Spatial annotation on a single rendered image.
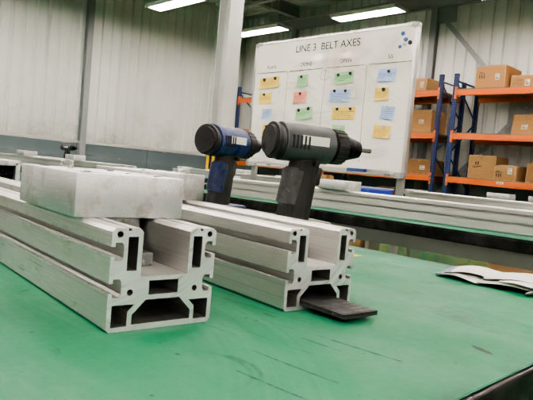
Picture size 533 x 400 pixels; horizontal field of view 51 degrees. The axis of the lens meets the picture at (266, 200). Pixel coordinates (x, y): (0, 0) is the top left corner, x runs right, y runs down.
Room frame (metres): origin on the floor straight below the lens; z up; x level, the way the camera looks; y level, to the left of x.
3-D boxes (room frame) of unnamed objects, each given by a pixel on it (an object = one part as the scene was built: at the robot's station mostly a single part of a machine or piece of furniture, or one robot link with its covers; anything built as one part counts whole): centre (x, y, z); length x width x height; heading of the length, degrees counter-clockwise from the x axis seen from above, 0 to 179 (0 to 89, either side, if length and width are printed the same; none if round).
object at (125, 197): (0.59, 0.18, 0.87); 0.16 x 0.11 x 0.07; 40
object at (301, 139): (0.92, -0.08, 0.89); 0.20 x 0.08 x 0.22; 118
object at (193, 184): (0.91, 0.19, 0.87); 0.16 x 0.11 x 0.07; 40
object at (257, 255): (0.91, 0.19, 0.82); 0.80 x 0.10 x 0.09; 40
